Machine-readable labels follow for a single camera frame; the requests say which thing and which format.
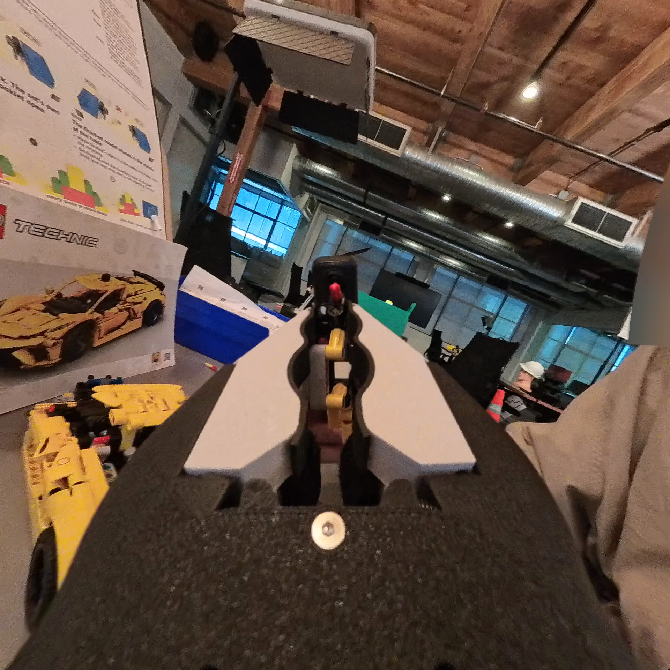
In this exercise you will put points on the black monitor screen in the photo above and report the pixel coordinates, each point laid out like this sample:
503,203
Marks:
403,298

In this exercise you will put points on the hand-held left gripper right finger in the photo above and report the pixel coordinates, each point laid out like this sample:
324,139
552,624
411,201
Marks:
418,418

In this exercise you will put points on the person's right forearm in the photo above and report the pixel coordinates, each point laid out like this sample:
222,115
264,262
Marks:
602,418

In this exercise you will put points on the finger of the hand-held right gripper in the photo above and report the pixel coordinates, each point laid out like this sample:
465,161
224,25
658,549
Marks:
318,377

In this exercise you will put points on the white grey ceiling unit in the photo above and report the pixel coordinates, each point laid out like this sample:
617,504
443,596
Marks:
324,73

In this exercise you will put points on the yellow toy brick car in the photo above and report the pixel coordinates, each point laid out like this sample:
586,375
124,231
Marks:
57,471

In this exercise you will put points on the orange traffic cone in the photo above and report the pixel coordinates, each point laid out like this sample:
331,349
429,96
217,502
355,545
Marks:
496,408

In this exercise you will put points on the silver ventilation duct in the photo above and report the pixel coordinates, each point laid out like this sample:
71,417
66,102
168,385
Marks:
471,188

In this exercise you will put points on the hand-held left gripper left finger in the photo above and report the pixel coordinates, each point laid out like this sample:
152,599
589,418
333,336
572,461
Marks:
246,418

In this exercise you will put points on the grey desk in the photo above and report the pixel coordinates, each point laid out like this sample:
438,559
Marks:
193,377

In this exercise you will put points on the white printed instruction poster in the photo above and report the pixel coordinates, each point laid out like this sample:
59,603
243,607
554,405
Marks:
78,104

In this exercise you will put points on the yellow grey beam frame assembly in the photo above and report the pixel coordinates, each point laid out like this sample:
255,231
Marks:
337,398

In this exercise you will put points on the white vent grille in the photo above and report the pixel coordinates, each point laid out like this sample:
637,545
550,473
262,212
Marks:
602,222
385,133

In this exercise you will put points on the white paper sheets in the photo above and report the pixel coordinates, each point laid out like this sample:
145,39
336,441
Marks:
220,293

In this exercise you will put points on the blue plastic bin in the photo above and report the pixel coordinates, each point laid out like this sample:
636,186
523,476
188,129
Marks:
209,330

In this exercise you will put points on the teal object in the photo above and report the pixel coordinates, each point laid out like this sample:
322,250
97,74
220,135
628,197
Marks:
382,314

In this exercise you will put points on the ceiling spot lamp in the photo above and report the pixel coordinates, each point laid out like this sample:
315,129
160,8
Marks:
529,91

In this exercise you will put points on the black mounted box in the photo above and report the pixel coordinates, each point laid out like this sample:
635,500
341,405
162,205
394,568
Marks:
248,68
319,118

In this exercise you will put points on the white instruction booklet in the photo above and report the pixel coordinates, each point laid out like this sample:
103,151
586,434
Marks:
104,251

